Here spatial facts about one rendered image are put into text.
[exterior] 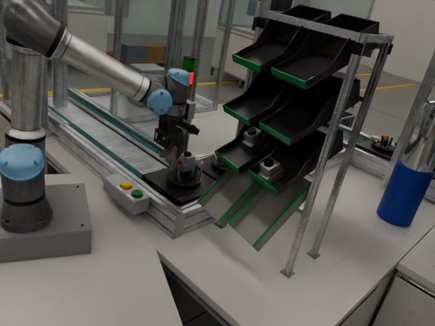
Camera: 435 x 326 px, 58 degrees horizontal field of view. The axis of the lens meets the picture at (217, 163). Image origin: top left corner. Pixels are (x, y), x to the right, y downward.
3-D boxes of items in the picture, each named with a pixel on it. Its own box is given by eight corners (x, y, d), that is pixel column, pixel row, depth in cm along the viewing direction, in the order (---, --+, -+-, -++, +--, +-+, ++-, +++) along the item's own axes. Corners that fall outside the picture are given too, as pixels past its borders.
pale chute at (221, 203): (224, 228, 130) (217, 222, 127) (202, 207, 139) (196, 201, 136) (280, 167, 133) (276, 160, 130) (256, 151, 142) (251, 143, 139)
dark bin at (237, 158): (239, 174, 123) (235, 156, 118) (215, 156, 132) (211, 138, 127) (303, 132, 132) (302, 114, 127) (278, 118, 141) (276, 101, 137)
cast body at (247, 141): (252, 154, 128) (248, 137, 124) (243, 149, 131) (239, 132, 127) (270, 141, 132) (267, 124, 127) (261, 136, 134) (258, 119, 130)
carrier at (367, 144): (393, 163, 219) (401, 143, 213) (355, 147, 233) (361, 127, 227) (408, 155, 235) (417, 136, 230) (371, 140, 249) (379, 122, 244)
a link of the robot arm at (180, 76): (163, 66, 133) (187, 68, 136) (160, 97, 137) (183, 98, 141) (169, 72, 126) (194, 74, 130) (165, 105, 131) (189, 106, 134)
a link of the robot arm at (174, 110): (177, 97, 141) (191, 105, 136) (175, 109, 143) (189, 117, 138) (160, 99, 136) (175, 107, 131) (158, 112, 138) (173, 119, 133)
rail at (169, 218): (172, 239, 140) (176, 215, 135) (58, 143, 192) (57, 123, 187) (184, 235, 144) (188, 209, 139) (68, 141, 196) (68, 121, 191)
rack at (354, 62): (289, 278, 132) (367, 35, 97) (213, 224, 153) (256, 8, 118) (320, 255, 146) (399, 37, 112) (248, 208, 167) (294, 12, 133)
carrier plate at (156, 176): (179, 207, 143) (180, 202, 142) (141, 178, 157) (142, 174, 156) (224, 191, 160) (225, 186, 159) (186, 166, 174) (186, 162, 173)
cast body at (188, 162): (182, 173, 152) (185, 156, 148) (175, 167, 154) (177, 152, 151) (199, 168, 157) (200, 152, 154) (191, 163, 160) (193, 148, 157)
